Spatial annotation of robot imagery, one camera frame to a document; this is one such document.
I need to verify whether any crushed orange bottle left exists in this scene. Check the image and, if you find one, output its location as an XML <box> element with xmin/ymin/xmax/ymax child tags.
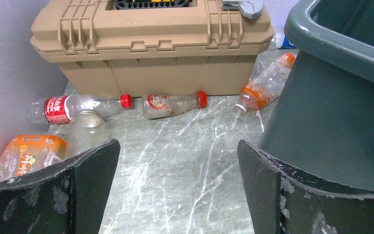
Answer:
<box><xmin>0</xmin><ymin>134</ymin><xmax>67</xmax><ymax>183</ymax></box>

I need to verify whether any clear bottle red label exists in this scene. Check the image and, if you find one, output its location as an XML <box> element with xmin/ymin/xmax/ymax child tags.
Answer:
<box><xmin>26</xmin><ymin>94</ymin><xmax>133</xmax><ymax>124</ymax></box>

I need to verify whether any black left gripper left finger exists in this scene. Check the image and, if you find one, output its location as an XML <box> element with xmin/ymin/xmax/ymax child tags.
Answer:
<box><xmin>0</xmin><ymin>139</ymin><xmax>120</xmax><ymax>234</ymax></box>

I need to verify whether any small clear bottle red cap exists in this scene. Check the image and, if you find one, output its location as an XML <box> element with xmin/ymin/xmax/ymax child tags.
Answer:
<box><xmin>141</xmin><ymin>91</ymin><xmax>207</xmax><ymax>120</ymax></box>

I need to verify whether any clear empty jar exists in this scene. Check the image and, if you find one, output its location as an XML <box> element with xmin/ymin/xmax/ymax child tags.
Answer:
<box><xmin>65</xmin><ymin>110</ymin><xmax>108</xmax><ymax>159</ymax></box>

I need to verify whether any dark green plastic bin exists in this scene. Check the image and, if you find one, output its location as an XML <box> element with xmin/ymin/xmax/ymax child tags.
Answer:
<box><xmin>259</xmin><ymin>0</ymin><xmax>374</xmax><ymax>192</ymax></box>

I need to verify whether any tan plastic toolbox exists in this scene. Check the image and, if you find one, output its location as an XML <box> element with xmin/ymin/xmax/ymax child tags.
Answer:
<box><xmin>31</xmin><ymin>0</ymin><xmax>274</xmax><ymax>97</ymax></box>

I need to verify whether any clear bottle orange label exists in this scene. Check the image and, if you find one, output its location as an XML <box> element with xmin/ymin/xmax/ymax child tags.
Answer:
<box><xmin>233</xmin><ymin>52</ymin><xmax>296</xmax><ymax>116</ymax></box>

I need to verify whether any red handled adjustable wrench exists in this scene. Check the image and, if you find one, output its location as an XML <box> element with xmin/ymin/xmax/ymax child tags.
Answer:
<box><xmin>222</xmin><ymin>0</ymin><xmax>264</xmax><ymax>20</ymax></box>

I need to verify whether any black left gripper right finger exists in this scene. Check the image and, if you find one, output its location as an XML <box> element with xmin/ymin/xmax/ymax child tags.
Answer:
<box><xmin>237</xmin><ymin>140</ymin><xmax>374</xmax><ymax>234</ymax></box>

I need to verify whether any blue cap bottle behind bin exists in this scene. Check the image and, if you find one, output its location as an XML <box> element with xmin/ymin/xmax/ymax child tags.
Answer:
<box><xmin>271</xmin><ymin>28</ymin><xmax>296</xmax><ymax>49</ymax></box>

